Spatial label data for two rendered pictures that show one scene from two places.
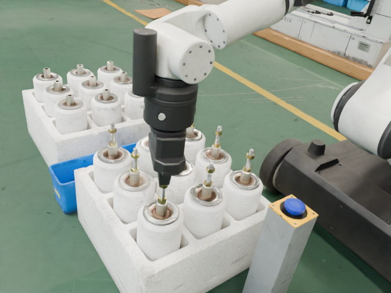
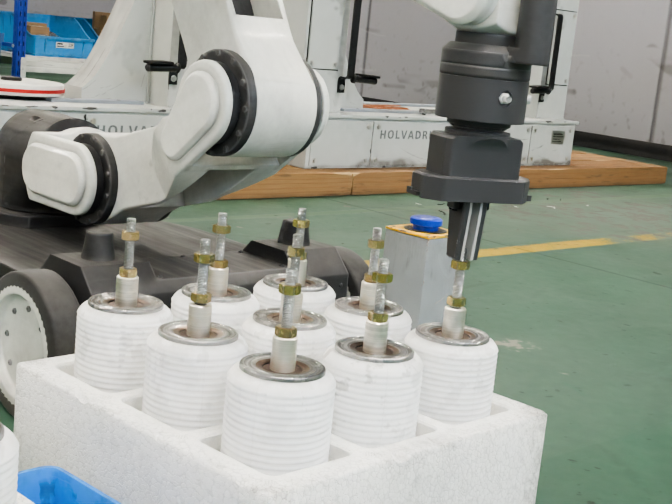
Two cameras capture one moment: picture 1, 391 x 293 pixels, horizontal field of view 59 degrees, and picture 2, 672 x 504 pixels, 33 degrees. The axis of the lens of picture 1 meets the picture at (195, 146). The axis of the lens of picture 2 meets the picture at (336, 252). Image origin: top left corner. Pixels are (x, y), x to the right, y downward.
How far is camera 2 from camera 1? 1.40 m
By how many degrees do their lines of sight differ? 89
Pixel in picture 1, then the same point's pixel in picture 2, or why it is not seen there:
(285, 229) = not seen: hidden behind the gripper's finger
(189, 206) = (401, 329)
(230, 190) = (326, 300)
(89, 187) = (338, 468)
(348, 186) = (194, 268)
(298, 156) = (108, 276)
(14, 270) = not seen: outside the picture
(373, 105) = (284, 74)
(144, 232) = (491, 368)
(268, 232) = (433, 283)
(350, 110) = (268, 96)
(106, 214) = (422, 445)
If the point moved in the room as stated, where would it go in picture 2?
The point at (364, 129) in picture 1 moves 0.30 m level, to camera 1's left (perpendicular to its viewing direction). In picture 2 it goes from (294, 114) to (310, 137)
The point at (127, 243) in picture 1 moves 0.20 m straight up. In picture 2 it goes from (486, 425) to (512, 225)
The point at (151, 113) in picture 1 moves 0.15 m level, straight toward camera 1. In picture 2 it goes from (524, 100) to (663, 112)
